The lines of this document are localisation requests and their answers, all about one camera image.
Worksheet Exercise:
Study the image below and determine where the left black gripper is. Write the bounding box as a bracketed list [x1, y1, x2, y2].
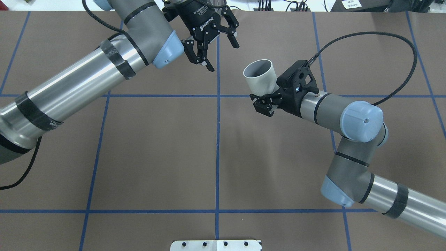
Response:
[163, 0, 240, 72]

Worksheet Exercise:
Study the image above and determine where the white pedestal column base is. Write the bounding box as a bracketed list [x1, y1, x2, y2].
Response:
[169, 239, 262, 251]

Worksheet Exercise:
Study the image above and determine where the white mug with handle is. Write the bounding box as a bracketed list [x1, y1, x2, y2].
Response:
[243, 59, 279, 97]

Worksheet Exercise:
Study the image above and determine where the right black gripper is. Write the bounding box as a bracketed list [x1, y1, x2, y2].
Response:
[249, 85, 307, 117]

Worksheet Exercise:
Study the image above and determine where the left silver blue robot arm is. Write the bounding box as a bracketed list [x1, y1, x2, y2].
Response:
[1, 0, 239, 164]

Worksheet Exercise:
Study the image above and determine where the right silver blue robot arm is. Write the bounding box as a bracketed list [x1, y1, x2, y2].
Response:
[250, 87, 446, 238]

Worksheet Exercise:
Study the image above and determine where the black braided cable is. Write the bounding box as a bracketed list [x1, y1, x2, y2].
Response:
[0, 0, 126, 190]
[308, 31, 418, 106]

